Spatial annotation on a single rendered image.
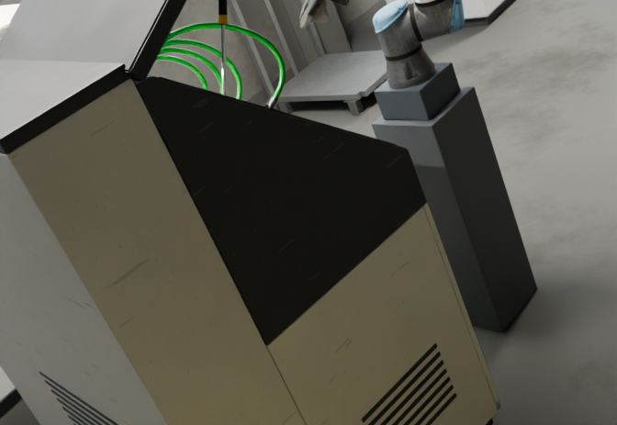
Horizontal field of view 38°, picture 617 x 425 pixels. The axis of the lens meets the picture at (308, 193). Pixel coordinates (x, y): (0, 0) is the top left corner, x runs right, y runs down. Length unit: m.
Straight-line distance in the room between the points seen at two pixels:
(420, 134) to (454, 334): 0.62
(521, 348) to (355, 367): 0.90
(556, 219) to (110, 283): 2.15
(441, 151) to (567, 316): 0.74
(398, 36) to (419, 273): 0.73
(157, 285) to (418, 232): 0.75
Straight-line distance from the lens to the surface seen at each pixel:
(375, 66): 5.20
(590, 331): 2.97
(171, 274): 1.82
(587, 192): 3.64
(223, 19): 1.87
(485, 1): 5.51
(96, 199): 1.71
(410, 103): 2.68
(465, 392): 2.55
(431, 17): 2.62
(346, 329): 2.16
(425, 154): 2.72
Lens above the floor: 1.90
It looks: 26 degrees down
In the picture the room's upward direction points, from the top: 23 degrees counter-clockwise
